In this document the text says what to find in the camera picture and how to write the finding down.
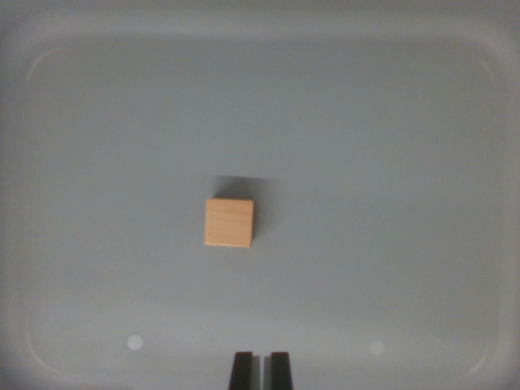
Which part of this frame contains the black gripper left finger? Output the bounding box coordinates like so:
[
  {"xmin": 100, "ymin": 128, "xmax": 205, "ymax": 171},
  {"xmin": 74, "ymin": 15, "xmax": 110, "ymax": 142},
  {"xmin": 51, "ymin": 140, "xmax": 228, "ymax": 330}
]
[{"xmin": 227, "ymin": 351, "xmax": 262, "ymax": 390}]

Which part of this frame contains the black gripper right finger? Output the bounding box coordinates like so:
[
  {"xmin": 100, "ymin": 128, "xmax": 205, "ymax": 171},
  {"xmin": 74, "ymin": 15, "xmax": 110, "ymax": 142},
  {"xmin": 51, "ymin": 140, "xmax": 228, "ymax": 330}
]
[{"xmin": 262, "ymin": 351, "xmax": 294, "ymax": 390}]

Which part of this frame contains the wooden cube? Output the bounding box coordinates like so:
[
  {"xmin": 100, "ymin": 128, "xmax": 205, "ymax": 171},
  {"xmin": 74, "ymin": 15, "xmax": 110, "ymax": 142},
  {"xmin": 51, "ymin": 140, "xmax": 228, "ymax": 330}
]
[{"xmin": 204, "ymin": 197, "xmax": 256, "ymax": 248}]

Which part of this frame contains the grey plastic tray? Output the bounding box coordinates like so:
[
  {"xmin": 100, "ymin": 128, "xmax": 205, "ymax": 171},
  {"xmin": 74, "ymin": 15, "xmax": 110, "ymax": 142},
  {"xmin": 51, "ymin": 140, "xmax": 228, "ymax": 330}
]
[{"xmin": 0, "ymin": 0, "xmax": 520, "ymax": 390}]

